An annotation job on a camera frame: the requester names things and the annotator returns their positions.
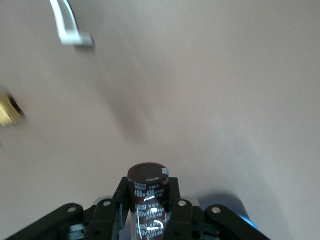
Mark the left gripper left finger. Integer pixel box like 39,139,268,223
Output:
4,176,131,240

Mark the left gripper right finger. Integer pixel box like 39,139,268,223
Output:
162,176,271,240

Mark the dark brown electrolytic capacitor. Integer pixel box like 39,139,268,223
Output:
126,162,171,240

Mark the brass valve with red handle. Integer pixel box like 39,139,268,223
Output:
0,90,27,129

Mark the white curved plastic bracket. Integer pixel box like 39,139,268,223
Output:
48,0,95,48

